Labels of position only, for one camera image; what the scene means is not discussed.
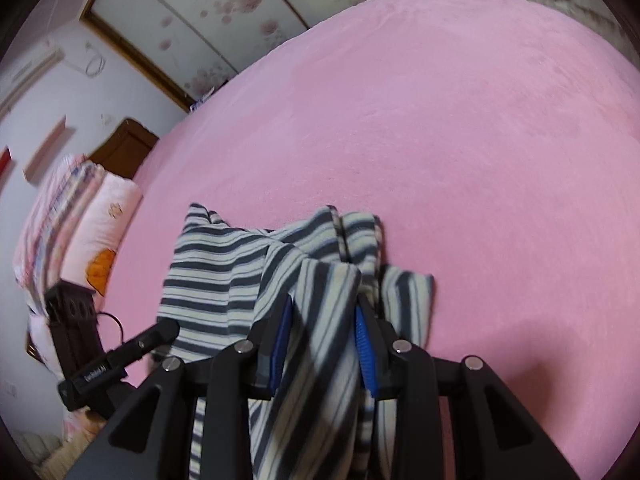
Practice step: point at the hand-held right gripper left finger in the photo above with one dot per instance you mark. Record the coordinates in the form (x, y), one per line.
(281, 345)

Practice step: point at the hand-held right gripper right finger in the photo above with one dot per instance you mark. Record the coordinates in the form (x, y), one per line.
(364, 355)

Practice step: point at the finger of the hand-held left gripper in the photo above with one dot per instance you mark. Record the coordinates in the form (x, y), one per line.
(152, 337)

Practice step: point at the striped long-sleeve shirt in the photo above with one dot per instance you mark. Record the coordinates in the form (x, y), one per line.
(215, 270)

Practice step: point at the folded floral quilt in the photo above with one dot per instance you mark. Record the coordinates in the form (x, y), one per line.
(55, 220)

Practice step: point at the pink pillow with orange print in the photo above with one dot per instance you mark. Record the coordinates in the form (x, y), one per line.
(110, 210)

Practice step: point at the brown wooden headboard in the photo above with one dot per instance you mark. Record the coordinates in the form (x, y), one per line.
(125, 147)

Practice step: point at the pink fleece bed blanket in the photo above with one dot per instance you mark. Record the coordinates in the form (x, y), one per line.
(450, 135)

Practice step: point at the small blue white box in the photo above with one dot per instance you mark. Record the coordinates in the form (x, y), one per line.
(200, 100)

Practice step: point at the white wall air conditioner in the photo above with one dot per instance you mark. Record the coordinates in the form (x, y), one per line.
(27, 77)

